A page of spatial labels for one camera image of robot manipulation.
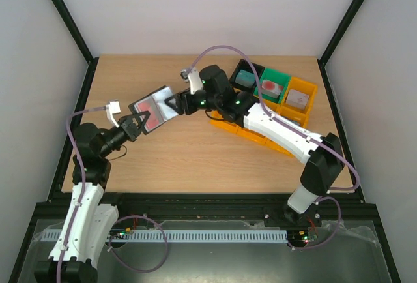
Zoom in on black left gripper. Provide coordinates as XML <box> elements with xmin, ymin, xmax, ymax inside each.
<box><xmin>98</xmin><ymin>111</ymin><xmax>150</xmax><ymax>158</ymax></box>

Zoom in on black leather card holder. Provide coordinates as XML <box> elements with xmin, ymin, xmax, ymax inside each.
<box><xmin>128</xmin><ymin>85</ymin><xmax>178</xmax><ymax>133</ymax></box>

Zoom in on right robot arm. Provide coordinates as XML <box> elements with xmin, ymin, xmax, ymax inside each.
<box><xmin>164</xmin><ymin>65</ymin><xmax>344</xmax><ymax>226</ymax></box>

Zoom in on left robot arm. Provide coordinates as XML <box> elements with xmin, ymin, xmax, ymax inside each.
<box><xmin>34</xmin><ymin>111</ymin><xmax>150</xmax><ymax>282</ymax></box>

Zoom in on red card in holder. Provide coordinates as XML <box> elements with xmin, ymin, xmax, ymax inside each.
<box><xmin>135</xmin><ymin>98</ymin><xmax>164</xmax><ymax>131</ymax></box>

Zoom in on teal card stack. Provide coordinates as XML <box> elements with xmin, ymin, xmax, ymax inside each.
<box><xmin>235</xmin><ymin>70</ymin><xmax>255</xmax><ymax>89</ymax></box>

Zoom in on white red circle card stack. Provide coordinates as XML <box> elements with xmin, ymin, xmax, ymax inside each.
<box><xmin>261</xmin><ymin>79</ymin><xmax>283</xmax><ymax>98</ymax></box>

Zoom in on white pink card stack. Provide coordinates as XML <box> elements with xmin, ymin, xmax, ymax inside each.
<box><xmin>285</xmin><ymin>89</ymin><xmax>309</xmax><ymax>110</ymax></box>

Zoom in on yellow bin front left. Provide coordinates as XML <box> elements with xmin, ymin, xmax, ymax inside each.
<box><xmin>208</xmin><ymin>111</ymin><xmax>238</xmax><ymax>134</ymax></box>

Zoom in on yellow bin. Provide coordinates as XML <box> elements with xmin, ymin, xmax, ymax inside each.
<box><xmin>265</xmin><ymin>140</ymin><xmax>293</xmax><ymax>157</ymax></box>
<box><xmin>237</xmin><ymin>127</ymin><xmax>266</xmax><ymax>145</ymax></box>
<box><xmin>208</xmin><ymin>111</ymin><xmax>238</xmax><ymax>134</ymax></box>
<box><xmin>278</xmin><ymin>76</ymin><xmax>317</xmax><ymax>127</ymax></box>

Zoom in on yellow bin front middle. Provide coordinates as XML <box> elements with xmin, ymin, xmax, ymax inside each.
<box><xmin>237</xmin><ymin>127</ymin><xmax>266</xmax><ymax>145</ymax></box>

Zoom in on black bin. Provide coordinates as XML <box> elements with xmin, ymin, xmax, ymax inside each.
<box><xmin>229</xmin><ymin>59</ymin><xmax>256</xmax><ymax>94</ymax></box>

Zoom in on yellow bin front right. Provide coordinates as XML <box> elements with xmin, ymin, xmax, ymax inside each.
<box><xmin>265</xmin><ymin>140</ymin><xmax>293</xmax><ymax>157</ymax></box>

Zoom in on green bin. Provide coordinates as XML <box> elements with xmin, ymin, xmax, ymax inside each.
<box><xmin>254</xmin><ymin>68</ymin><xmax>291</xmax><ymax>104</ymax></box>

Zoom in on yellow bin back right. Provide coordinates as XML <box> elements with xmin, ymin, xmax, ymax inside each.
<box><xmin>278</xmin><ymin>76</ymin><xmax>317</xmax><ymax>127</ymax></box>

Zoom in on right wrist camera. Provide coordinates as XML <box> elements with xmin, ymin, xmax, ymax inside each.
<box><xmin>180</xmin><ymin>67</ymin><xmax>203</xmax><ymax>95</ymax></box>

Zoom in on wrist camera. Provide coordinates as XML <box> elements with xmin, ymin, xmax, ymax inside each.
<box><xmin>105</xmin><ymin>100</ymin><xmax>121</xmax><ymax>128</ymax></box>
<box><xmin>180</xmin><ymin>67</ymin><xmax>203</xmax><ymax>95</ymax></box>

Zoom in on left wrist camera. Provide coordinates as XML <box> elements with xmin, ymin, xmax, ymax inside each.
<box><xmin>105</xmin><ymin>100</ymin><xmax>121</xmax><ymax>128</ymax></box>

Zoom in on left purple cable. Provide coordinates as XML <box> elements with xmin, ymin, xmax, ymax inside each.
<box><xmin>55</xmin><ymin>106</ymin><xmax>108</xmax><ymax>283</ymax></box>

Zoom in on purple cable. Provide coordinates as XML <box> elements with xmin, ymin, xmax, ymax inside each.
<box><xmin>55</xmin><ymin>106</ymin><xmax>108</xmax><ymax>283</ymax></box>
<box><xmin>188</xmin><ymin>45</ymin><xmax>361</xmax><ymax>253</ymax></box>

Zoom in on slotted cable duct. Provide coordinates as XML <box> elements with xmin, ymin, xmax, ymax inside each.
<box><xmin>40</xmin><ymin>228</ymin><xmax>289</xmax><ymax>242</ymax></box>

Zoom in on left frame post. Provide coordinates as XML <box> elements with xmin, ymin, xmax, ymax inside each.
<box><xmin>34</xmin><ymin>0</ymin><xmax>99</xmax><ymax>65</ymax></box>

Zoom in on frame post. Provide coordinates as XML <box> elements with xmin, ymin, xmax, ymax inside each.
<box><xmin>34</xmin><ymin>0</ymin><xmax>99</xmax><ymax>65</ymax></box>
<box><xmin>319</xmin><ymin>0</ymin><xmax>383</xmax><ymax>62</ymax></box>

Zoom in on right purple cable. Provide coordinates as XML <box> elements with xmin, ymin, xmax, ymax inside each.
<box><xmin>188</xmin><ymin>45</ymin><xmax>361</xmax><ymax>253</ymax></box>

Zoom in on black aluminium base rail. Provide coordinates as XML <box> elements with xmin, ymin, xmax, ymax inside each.
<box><xmin>35</xmin><ymin>192</ymin><xmax>379</xmax><ymax>228</ymax></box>

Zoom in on right frame post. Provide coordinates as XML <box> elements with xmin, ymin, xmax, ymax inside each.
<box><xmin>319</xmin><ymin>0</ymin><xmax>383</xmax><ymax>62</ymax></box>

